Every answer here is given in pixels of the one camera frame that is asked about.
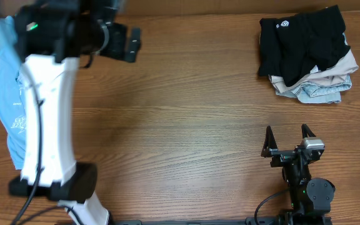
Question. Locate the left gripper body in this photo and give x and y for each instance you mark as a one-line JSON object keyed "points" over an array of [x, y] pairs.
{"points": [[132, 44]]}

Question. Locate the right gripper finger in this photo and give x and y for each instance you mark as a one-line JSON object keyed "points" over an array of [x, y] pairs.
{"points": [[306, 132], [270, 145]]}

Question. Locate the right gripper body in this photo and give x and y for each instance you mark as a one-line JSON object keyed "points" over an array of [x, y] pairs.
{"points": [[295, 172]]}

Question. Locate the black t-shirt with logo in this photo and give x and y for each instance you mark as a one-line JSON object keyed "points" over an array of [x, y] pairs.
{"points": [[290, 47]]}

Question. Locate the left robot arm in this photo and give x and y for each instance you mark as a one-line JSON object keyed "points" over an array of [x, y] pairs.
{"points": [[51, 38]]}

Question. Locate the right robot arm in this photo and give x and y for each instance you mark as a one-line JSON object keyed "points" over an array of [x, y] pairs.
{"points": [[310, 197]]}

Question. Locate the folded light denim garment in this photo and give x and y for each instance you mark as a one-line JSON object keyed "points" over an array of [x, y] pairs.
{"points": [[311, 93]]}

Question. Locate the folded beige garment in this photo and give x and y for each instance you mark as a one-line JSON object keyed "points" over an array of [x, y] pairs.
{"points": [[320, 79]]}

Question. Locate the light blue printed t-shirt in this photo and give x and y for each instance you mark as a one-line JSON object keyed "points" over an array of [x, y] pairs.
{"points": [[12, 96]]}

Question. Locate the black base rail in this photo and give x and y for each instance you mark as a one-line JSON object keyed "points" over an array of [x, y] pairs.
{"points": [[195, 222]]}

